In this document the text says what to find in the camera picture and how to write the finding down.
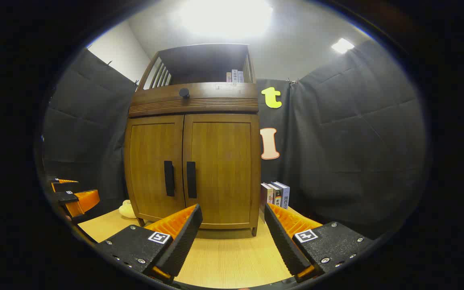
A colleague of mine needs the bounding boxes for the wooden double-door shoe cabinet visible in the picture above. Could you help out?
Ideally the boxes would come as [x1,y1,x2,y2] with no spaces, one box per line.
[124,43,261,237]

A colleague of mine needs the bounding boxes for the blue grey book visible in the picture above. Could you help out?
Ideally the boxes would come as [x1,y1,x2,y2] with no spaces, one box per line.
[275,181,290,210]

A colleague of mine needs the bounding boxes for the purple white book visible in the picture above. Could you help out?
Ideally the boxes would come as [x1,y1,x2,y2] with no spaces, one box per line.
[261,183,275,214]

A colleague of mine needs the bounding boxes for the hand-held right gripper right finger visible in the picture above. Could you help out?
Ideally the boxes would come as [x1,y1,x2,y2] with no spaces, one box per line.
[264,203,373,282]

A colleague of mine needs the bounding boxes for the wooden shoe cabinet door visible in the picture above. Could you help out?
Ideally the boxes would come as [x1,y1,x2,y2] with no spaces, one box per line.
[183,114,253,225]
[129,116,185,222]

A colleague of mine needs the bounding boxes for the large ceiling light panel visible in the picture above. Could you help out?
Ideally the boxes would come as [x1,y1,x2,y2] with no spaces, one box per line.
[178,0,275,39]

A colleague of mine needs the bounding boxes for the black backdrop cloth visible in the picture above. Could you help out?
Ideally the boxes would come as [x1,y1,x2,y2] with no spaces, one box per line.
[41,38,428,238]

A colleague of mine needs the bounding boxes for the small ceiling light panel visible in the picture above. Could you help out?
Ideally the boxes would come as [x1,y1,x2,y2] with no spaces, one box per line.
[331,38,355,54]

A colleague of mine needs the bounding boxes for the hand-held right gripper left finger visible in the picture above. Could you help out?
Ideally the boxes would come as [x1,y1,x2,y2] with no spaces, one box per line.
[95,203,203,282]

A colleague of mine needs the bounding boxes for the cream soft object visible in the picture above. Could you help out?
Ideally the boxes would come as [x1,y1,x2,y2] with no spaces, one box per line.
[119,200,137,219]

